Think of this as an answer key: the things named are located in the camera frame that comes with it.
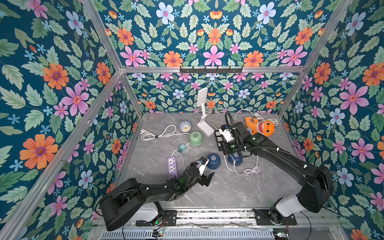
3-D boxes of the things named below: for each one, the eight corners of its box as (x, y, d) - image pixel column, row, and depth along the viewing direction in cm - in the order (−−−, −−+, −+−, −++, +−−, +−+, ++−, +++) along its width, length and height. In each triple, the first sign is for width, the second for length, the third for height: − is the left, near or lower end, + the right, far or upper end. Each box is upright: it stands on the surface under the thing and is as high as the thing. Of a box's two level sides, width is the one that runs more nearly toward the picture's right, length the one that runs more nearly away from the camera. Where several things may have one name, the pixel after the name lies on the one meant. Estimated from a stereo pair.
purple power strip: (169, 179, 87) (168, 178, 86) (167, 159, 96) (167, 157, 94) (177, 177, 88) (177, 176, 86) (175, 157, 96) (175, 155, 95)
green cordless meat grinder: (190, 149, 101) (189, 140, 93) (190, 140, 105) (189, 131, 97) (202, 149, 101) (202, 140, 93) (202, 140, 105) (202, 131, 97)
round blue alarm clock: (179, 131, 111) (178, 123, 104) (186, 126, 114) (185, 119, 107) (185, 135, 108) (183, 128, 101) (191, 130, 111) (190, 123, 104)
